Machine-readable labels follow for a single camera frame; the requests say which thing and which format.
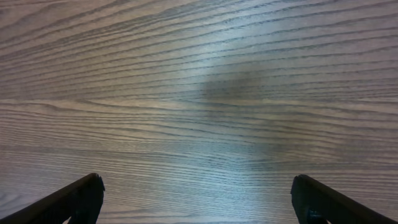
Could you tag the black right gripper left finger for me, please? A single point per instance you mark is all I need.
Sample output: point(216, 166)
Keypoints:
point(79, 202)

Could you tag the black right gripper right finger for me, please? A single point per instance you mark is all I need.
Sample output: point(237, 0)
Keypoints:
point(315, 202)

